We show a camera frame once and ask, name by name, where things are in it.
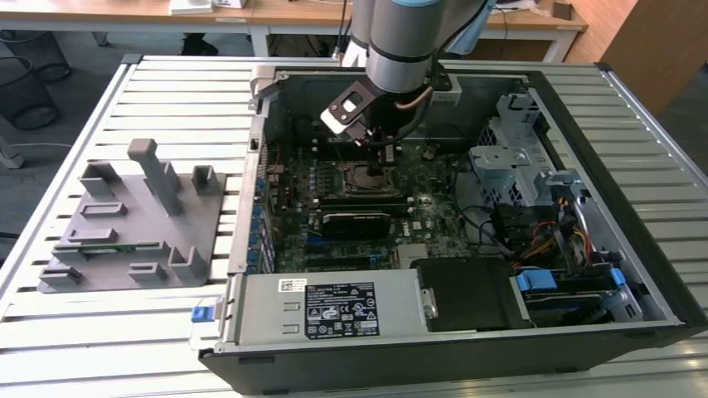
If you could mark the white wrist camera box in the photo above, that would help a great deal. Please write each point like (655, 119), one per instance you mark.
(447, 96)

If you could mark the grey parts rack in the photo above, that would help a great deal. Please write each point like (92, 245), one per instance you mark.
(138, 215)

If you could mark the brown cardboard box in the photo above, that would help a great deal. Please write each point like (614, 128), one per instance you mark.
(563, 10)

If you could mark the black bag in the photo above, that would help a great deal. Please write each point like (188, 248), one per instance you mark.
(200, 45)

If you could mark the black mesh waste bin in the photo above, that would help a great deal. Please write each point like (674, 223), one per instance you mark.
(27, 95)
(52, 54)

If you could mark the white labelled box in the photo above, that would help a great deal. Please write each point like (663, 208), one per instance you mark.
(230, 3)

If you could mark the black plastic shroud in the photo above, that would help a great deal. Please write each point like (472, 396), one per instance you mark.
(470, 290)

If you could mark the silver power supply unit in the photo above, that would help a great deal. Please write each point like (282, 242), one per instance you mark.
(266, 307)

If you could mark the coin battery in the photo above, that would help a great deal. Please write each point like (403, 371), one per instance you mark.
(427, 154)

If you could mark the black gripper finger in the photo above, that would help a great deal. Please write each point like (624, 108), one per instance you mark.
(390, 153)

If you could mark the blue disk carrier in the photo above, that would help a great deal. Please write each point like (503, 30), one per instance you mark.
(536, 282)

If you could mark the black graphics card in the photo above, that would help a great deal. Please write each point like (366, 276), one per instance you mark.
(356, 226)

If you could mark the silver disk bay cage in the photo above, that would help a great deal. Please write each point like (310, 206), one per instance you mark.
(498, 159)

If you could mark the CPU socket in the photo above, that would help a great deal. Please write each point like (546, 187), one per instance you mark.
(348, 191)

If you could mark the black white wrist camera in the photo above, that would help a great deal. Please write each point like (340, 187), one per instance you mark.
(348, 108)

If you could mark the green RAM stick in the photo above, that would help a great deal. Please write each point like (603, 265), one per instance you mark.
(127, 248)

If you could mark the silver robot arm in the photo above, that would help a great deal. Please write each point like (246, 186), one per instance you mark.
(398, 49)

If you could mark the silver drive bracket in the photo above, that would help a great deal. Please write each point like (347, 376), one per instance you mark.
(586, 207)

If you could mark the wooden desk white frame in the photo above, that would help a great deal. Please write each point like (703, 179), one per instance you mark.
(542, 22)
(83, 18)

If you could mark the silver chipset heat sink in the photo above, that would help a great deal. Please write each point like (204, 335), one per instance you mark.
(414, 253)

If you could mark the black RAM slot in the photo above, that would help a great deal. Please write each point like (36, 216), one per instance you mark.
(366, 209)
(328, 146)
(400, 212)
(328, 142)
(328, 150)
(328, 154)
(366, 205)
(366, 200)

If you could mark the wooden cabinet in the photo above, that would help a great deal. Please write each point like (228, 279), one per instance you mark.
(652, 49)

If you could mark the green motherboard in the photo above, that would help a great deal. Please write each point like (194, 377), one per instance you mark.
(443, 215)

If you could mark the black expansion slot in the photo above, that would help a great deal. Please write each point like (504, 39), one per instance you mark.
(338, 262)

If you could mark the black PC case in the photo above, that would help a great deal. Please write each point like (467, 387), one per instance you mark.
(387, 373)

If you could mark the small blue latch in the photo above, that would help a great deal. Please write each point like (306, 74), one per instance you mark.
(618, 278)

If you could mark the blue case latch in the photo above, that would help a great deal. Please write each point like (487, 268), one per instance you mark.
(202, 315)

